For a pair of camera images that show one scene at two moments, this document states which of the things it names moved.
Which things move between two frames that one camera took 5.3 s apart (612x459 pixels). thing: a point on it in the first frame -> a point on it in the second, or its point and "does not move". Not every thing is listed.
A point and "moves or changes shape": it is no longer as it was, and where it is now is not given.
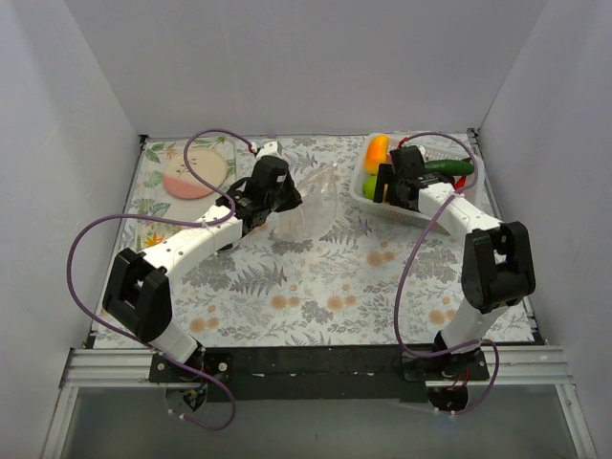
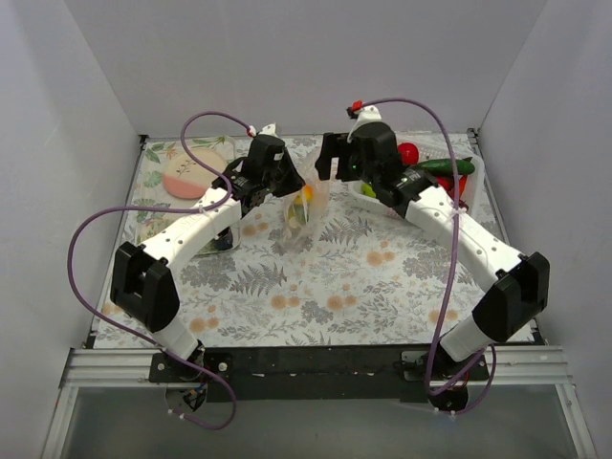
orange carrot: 460,183 does not move
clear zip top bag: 314,217 moves or changes shape
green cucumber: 450,167 does not move
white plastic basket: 436,146 does not move
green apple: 369,186 does not move
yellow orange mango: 377,153 moves or changes shape
